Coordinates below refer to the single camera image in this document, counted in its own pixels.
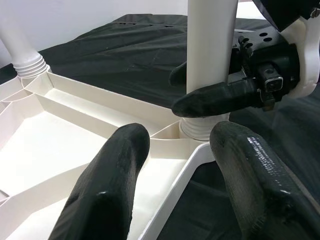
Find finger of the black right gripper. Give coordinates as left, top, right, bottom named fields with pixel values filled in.
left=171, top=80, right=260, bottom=118
left=168, top=61, right=188, bottom=87

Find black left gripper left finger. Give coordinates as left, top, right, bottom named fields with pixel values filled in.
left=48, top=122, right=151, bottom=240

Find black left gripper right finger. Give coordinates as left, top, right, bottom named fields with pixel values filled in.
left=209, top=121, right=320, bottom=240

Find white plastic table leg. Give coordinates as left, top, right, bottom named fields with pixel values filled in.
left=0, top=23, right=51, bottom=80
left=178, top=0, right=238, bottom=142

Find white plastic children table top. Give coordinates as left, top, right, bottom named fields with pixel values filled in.
left=0, top=71, right=218, bottom=240

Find black fabric table cover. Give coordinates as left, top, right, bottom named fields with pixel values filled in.
left=0, top=13, right=320, bottom=240

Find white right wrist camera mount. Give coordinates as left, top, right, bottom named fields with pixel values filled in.
left=252, top=0, right=320, bottom=99

